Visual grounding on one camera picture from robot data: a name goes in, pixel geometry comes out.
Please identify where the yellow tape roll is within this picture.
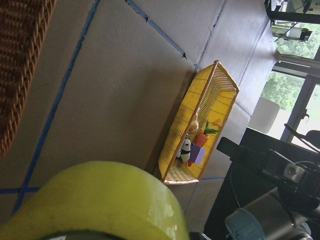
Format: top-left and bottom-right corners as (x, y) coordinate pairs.
(0, 161), (190, 240)

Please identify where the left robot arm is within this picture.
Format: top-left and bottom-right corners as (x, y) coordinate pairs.
(224, 188), (320, 240)

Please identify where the yellow plastic basket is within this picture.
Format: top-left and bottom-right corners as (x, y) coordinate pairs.
(158, 60), (239, 185)

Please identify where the brown wicker basket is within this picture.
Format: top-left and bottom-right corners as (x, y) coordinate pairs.
(0, 0), (56, 158)

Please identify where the toy croissant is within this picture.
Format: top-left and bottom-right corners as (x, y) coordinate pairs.
(187, 113), (199, 135)

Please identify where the panda figurine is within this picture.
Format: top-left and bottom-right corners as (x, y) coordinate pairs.
(176, 138), (192, 163)

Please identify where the toy carrot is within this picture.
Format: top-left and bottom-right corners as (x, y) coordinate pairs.
(187, 121), (221, 167)

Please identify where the purple foam block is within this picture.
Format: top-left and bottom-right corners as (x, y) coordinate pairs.
(188, 144), (206, 166)

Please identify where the black panel screen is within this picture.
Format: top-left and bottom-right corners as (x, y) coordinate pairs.
(204, 128), (320, 240)

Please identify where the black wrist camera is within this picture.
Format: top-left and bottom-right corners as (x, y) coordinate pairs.
(216, 137), (320, 187)

